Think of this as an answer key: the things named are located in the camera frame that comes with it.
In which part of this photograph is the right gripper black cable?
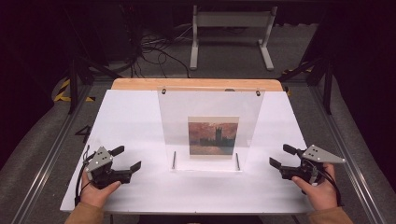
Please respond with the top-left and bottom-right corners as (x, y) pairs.
(312, 166), (344, 207)

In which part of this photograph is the white table board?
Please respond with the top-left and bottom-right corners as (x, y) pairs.
(59, 89), (316, 216)

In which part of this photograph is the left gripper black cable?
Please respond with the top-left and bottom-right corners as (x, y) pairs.
(74, 144), (96, 207)

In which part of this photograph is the person's right hand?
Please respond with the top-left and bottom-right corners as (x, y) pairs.
(290, 162), (339, 212)

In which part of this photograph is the bundle of black floor cables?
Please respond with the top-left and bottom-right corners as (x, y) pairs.
(120, 3), (191, 79)

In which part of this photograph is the aluminium floor rail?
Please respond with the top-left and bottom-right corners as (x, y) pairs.
(10, 83), (95, 224)
(310, 84), (390, 224)

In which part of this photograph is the clear acrylic picture frame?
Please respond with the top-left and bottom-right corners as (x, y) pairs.
(156, 86), (266, 173)

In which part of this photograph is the person's left hand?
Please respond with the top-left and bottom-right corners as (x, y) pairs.
(79, 170), (122, 209)

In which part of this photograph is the yellow black floor tape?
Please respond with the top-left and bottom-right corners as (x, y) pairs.
(52, 77), (96, 104)
(281, 61), (314, 76)

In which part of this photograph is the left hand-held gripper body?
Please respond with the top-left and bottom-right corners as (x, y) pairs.
(84, 146), (133, 190)

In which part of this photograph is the wooden table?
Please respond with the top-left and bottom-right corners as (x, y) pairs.
(110, 77), (285, 92)

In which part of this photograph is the white metal stand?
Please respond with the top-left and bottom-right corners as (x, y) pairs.
(189, 4), (279, 72)

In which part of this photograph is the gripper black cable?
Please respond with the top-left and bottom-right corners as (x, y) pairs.
(74, 144), (96, 207)
(312, 166), (344, 207)

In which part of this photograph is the black tripod stand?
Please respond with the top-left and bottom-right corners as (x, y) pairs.
(62, 7), (123, 115)
(277, 52), (334, 116)

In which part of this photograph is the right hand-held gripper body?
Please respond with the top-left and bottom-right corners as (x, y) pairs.
(278, 144), (347, 187)

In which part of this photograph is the painting print card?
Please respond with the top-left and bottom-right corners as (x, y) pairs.
(187, 116), (240, 161)

